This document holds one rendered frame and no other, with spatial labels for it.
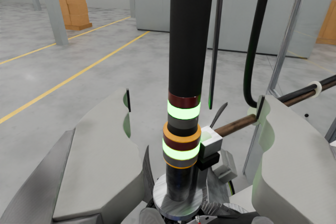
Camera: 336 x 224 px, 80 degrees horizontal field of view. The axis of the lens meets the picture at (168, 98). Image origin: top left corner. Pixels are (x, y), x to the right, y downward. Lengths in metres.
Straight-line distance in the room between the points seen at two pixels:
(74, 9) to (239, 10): 5.64
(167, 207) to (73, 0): 8.29
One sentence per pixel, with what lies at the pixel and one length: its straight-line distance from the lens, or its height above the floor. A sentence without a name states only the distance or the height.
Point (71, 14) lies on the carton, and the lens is 8.67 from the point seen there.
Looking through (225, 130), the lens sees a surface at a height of 1.55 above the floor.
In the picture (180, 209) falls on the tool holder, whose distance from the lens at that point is 0.30.
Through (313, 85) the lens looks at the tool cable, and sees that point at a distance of 0.45.
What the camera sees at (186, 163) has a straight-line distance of 0.24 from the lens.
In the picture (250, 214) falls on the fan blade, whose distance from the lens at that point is 0.50.
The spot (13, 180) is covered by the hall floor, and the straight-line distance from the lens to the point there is 2.61.
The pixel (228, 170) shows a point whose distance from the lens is 0.79.
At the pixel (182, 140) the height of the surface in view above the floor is 1.58.
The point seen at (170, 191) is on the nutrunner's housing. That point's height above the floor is 1.48.
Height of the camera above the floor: 1.73
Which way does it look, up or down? 31 degrees down
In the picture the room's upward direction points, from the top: 1 degrees clockwise
